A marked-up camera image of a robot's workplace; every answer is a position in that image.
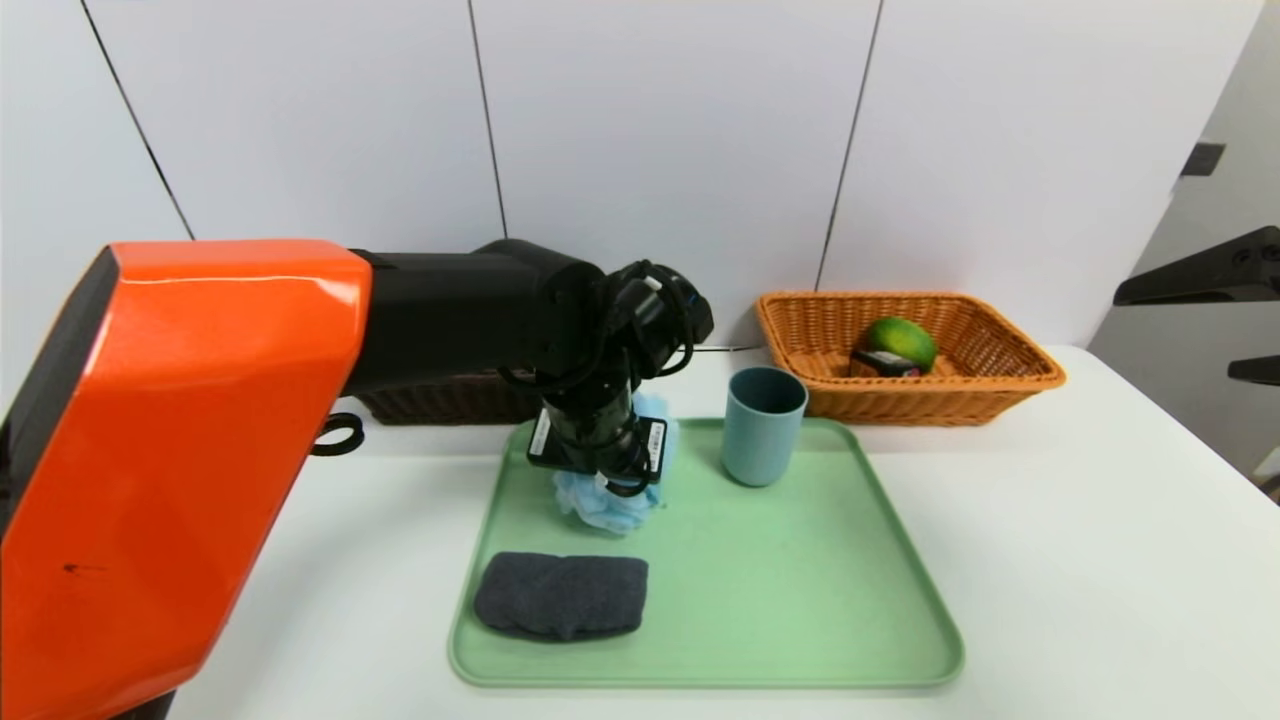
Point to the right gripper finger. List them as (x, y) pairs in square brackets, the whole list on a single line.
[(1230, 275), (1262, 371)]

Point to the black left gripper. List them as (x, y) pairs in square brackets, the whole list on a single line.
[(597, 453)]

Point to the light blue bath loofah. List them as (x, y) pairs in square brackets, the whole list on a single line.
[(610, 515)]

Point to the blue-grey plastic cup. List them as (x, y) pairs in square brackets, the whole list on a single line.
[(760, 450)]

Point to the black gum box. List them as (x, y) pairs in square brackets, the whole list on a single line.
[(885, 362)]

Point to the green lime fruit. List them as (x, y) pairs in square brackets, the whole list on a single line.
[(900, 340)]

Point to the orange and black left arm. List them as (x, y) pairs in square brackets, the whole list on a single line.
[(180, 450)]

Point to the dark brown wicker basket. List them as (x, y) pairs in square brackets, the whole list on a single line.
[(450, 405)]

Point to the orange wicker basket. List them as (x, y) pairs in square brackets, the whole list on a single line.
[(900, 405)]

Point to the pale background object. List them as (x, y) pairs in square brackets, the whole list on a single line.
[(1270, 475)]

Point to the dark grey folded towel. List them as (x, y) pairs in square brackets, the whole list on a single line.
[(560, 595)]

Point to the light green plastic tray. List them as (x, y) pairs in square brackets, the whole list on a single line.
[(820, 620)]

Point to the dark wall bracket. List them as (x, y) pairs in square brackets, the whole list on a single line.
[(1202, 160)]

